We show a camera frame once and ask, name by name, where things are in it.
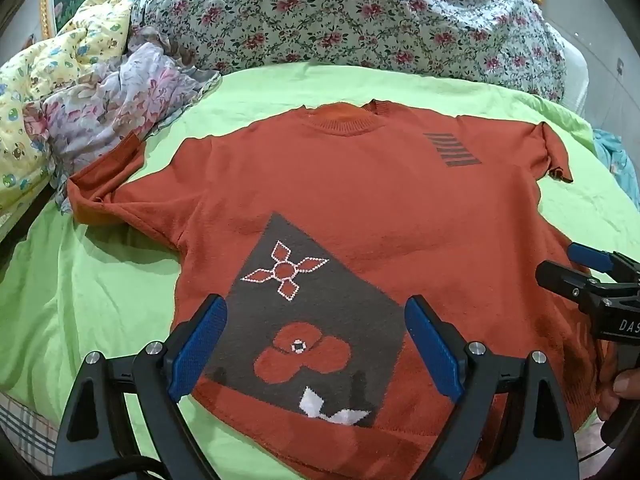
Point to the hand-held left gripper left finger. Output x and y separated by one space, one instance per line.
201 350

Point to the person's right hand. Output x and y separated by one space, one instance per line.
622 387

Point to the white red-flowered quilt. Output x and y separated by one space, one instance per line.
350 15

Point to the green bed sheet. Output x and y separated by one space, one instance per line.
100 290

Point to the yellow cartoon print quilt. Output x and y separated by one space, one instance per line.
35 110

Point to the plaid cloth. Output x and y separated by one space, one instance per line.
25 427

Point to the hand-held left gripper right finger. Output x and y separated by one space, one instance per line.
431 350

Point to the light blue cloth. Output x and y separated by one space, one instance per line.
620 160

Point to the pastel floral cloth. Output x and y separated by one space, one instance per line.
125 95

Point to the orange knit sweater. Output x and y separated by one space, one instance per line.
350 200

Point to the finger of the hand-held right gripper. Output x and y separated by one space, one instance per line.
562 277
590 256

